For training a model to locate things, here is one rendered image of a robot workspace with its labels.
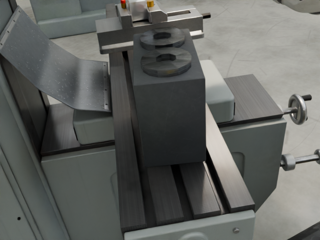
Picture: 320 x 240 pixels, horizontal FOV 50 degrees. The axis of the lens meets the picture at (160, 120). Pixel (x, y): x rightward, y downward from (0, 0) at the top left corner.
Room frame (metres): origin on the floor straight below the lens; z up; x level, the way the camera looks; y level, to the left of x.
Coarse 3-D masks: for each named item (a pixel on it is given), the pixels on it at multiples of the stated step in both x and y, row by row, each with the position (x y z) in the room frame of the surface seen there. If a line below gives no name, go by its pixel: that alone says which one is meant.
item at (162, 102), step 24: (144, 48) 0.63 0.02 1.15; (168, 48) 0.59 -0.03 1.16; (192, 48) 0.61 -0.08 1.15; (144, 72) 0.53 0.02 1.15; (168, 72) 0.50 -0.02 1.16; (192, 72) 0.51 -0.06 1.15; (144, 96) 0.49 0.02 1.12; (168, 96) 0.49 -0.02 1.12; (192, 96) 0.49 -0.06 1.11; (144, 120) 0.49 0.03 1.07; (168, 120) 0.49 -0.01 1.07; (192, 120) 0.49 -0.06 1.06; (144, 144) 0.49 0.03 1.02; (168, 144) 0.49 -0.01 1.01; (192, 144) 0.49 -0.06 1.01
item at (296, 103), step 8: (296, 96) 1.03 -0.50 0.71; (304, 96) 1.03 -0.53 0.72; (288, 104) 1.07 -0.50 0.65; (296, 104) 1.03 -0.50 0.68; (304, 104) 0.99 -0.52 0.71; (288, 112) 1.01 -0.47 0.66; (296, 112) 1.02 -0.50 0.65; (304, 112) 0.97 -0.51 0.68; (296, 120) 1.00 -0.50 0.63; (304, 120) 0.97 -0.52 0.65
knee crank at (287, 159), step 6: (318, 150) 0.90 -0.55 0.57; (282, 156) 0.89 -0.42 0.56; (288, 156) 0.88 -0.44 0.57; (306, 156) 0.89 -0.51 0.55; (312, 156) 0.88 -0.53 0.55; (318, 156) 0.88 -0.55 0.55; (282, 162) 0.87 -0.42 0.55; (288, 162) 0.86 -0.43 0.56; (294, 162) 0.86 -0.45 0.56; (300, 162) 0.87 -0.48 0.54; (318, 162) 0.88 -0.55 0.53; (282, 168) 0.88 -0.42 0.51; (288, 168) 0.85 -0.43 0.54; (294, 168) 0.85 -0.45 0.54
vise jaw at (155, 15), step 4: (156, 0) 1.19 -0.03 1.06; (156, 4) 1.13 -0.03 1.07; (160, 4) 1.17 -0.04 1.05; (148, 8) 1.10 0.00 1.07; (152, 8) 1.09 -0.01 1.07; (156, 8) 1.09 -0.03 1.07; (160, 8) 1.10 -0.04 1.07; (148, 12) 1.07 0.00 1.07; (152, 12) 1.07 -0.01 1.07; (156, 12) 1.07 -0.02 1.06; (160, 12) 1.07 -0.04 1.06; (164, 12) 1.07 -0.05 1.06; (148, 16) 1.07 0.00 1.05; (152, 16) 1.07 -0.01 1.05; (156, 16) 1.07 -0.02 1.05; (160, 16) 1.07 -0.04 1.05; (164, 16) 1.07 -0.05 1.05; (152, 20) 1.07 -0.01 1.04; (156, 20) 1.07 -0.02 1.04; (160, 20) 1.07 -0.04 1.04; (164, 20) 1.07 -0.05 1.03
